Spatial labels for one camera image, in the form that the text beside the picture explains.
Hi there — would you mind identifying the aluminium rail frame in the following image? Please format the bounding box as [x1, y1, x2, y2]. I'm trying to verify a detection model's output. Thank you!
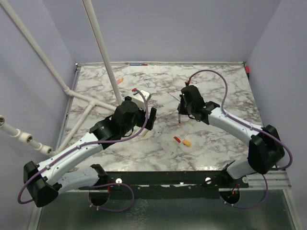
[247, 170, 291, 190]

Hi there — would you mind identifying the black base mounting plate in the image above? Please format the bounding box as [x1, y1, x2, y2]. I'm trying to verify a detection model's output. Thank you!
[79, 169, 250, 199]

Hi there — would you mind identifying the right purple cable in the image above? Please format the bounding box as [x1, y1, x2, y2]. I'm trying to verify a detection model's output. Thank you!
[184, 69, 293, 208]

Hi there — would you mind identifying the white PVC pipe frame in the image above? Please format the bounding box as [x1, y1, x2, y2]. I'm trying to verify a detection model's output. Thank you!
[0, 0, 128, 160]

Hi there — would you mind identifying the orange yellow pen cap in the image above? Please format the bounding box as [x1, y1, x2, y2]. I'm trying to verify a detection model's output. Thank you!
[183, 139, 191, 147]

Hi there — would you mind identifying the orange red gel pen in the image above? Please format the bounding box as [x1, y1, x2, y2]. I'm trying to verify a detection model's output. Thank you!
[178, 114, 181, 126]

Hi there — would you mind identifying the blue red marker at edge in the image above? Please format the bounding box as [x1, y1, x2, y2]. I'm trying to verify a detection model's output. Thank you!
[129, 63, 148, 66]

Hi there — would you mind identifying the purple cable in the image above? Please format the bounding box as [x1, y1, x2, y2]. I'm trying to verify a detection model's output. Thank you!
[184, 69, 293, 208]
[17, 88, 148, 212]

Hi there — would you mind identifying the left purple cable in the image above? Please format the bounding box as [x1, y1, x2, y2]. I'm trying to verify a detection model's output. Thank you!
[17, 88, 148, 212]

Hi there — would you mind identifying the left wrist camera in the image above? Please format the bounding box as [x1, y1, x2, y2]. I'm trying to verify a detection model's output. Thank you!
[131, 90, 152, 108]

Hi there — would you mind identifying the red black clamp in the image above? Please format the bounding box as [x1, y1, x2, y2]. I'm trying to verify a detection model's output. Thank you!
[245, 66, 250, 79]

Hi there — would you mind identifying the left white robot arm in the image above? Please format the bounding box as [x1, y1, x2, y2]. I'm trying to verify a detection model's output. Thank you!
[17, 92, 156, 207]

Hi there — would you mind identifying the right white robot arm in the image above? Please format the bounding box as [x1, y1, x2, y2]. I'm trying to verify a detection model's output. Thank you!
[177, 85, 285, 187]

